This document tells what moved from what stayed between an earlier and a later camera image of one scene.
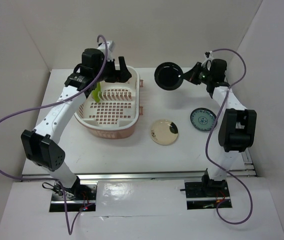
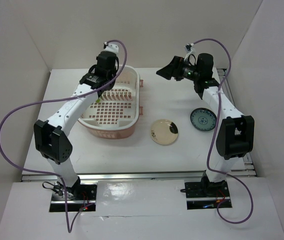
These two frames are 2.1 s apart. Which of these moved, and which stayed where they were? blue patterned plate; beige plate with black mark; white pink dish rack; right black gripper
Moved: right black gripper
Stayed: blue patterned plate; beige plate with black mark; white pink dish rack
